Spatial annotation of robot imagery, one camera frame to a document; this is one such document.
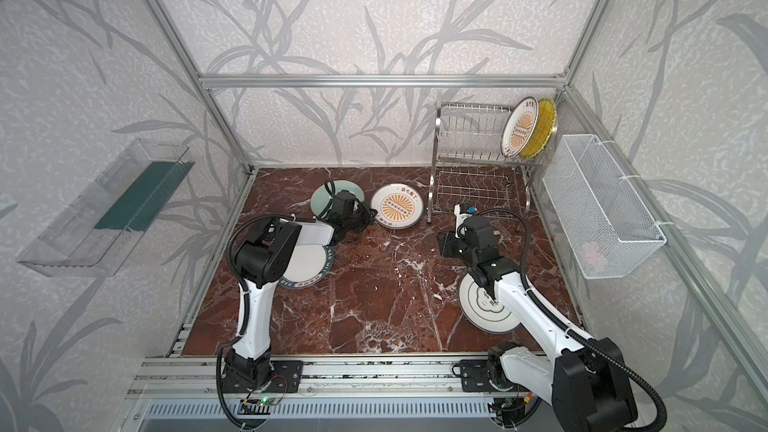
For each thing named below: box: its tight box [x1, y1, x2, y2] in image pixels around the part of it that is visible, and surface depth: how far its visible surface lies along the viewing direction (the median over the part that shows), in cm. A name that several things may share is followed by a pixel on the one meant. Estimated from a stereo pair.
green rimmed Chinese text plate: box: [278, 244, 334, 290], surface depth 91 cm
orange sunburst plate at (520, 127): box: [501, 96, 539, 159], surface depth 88 cm
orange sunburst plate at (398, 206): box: [371, 183, 424, 230], surface depth 110 cm
